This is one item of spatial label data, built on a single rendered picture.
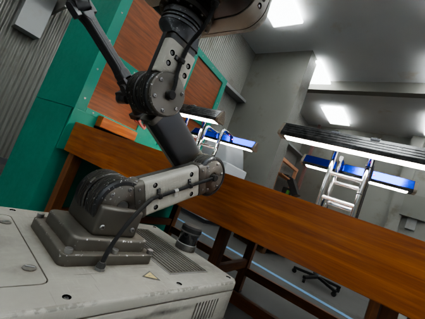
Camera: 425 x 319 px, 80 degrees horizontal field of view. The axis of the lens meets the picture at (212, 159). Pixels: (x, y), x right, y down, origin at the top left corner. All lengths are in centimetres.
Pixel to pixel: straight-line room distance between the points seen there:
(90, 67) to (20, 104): 230
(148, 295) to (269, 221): 46
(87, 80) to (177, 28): 118
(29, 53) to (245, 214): 358
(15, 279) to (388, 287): 79
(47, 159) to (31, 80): 232
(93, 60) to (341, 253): 163
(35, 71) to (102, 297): 370
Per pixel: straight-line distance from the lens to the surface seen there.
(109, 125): 182
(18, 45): 404
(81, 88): 178
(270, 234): 86
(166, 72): 62
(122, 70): 135
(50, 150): 182
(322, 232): 83
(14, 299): 47
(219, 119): 143
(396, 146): 120
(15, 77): 400
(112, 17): 191
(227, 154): 454
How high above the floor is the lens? 72
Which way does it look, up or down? 5 degrees up
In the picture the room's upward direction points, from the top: 21 degrees clockwise
